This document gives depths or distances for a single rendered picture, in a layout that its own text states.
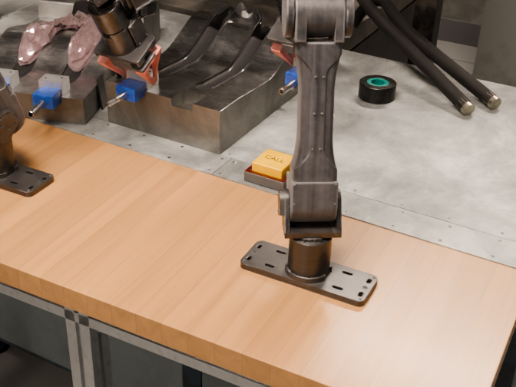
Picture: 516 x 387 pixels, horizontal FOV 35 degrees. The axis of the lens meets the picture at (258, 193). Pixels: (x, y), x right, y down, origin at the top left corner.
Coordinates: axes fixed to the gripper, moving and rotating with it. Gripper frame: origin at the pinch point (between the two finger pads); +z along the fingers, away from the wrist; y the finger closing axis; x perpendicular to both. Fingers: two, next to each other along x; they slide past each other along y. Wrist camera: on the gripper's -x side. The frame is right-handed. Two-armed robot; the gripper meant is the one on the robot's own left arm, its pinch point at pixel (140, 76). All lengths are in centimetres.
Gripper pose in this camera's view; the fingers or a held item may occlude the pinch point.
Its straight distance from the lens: 159.7
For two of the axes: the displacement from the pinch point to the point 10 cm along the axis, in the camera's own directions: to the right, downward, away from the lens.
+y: -8.8, -2.7, 4.0
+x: -4.3, 8.1, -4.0
